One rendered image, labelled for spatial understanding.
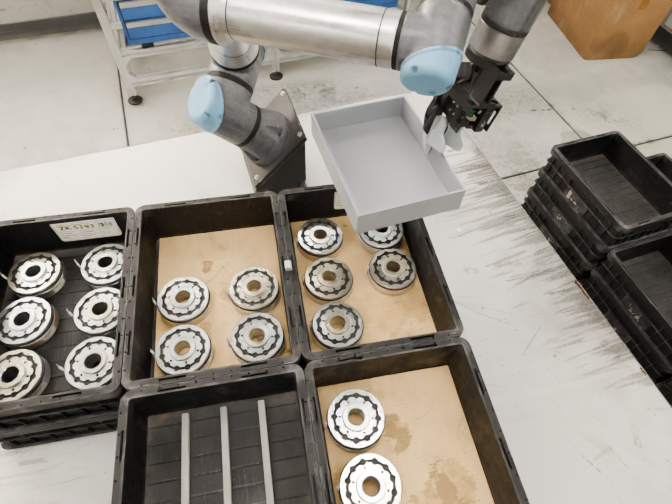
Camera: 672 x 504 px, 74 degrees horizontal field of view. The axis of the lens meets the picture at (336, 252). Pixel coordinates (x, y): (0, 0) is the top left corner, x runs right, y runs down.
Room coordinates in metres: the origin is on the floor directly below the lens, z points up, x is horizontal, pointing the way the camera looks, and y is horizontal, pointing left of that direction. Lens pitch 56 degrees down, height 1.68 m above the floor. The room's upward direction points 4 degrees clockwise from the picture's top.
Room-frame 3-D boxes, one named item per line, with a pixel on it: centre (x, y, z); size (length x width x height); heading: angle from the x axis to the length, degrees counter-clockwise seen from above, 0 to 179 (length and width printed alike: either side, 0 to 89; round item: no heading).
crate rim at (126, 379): (0.44, 0.24, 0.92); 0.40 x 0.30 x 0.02; 14
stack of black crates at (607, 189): (1.14, -0.96, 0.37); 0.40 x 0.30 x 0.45; 23
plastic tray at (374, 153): (0.63, -0.08, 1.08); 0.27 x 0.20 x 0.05; 22
